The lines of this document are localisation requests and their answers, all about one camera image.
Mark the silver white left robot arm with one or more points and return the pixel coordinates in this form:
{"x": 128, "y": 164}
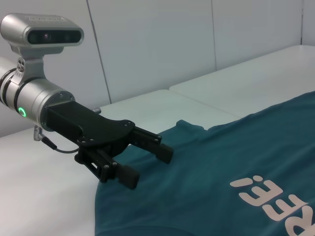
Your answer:
{"x": 37, "y": 98}

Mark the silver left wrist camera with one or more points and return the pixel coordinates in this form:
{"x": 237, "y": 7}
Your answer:
{"x": 49, "y": 37}

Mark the silver left camera mount bracket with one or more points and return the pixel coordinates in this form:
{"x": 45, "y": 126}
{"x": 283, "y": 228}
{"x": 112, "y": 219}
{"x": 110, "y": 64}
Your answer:
{"x": 32, "y": 67}

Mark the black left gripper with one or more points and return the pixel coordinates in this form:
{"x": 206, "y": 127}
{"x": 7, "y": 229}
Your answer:
{"x": 86, "y": 125}

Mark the small silver wrist stud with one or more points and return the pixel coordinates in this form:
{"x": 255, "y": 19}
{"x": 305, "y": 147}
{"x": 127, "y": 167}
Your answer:
{"x": 96, "y": 110}

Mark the teal FREE print t-shirt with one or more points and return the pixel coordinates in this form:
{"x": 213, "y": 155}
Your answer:
{"x": 209, "y": 172}

